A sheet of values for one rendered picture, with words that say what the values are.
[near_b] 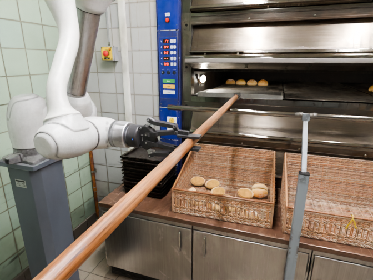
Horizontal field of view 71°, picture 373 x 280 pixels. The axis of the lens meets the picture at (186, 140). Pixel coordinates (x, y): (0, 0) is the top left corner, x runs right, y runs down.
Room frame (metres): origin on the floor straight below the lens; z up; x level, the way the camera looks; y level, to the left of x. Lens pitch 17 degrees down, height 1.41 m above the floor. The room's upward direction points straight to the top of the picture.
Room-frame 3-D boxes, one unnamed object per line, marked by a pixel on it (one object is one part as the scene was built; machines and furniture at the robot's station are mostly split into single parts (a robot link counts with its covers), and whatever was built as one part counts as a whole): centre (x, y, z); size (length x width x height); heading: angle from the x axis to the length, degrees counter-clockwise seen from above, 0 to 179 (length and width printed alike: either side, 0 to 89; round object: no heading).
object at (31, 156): (1.09, 0.69, 1.03); 0.22 x 0.18 x 0.06; 162
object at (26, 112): (1.12, 0.68, 1.17); 0.18 x 0.16 x 0.22; 144
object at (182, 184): (1.45, -0.25, 0.72); 0.56 x 0.49 x 0.28; 73
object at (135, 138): (0.81, 0.14, 1.18); 0.09 x 0.07 x 0.08; 71
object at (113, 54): (1.96, 0.55, 1.46); 0.10 x 0.07 x 0.10; 71
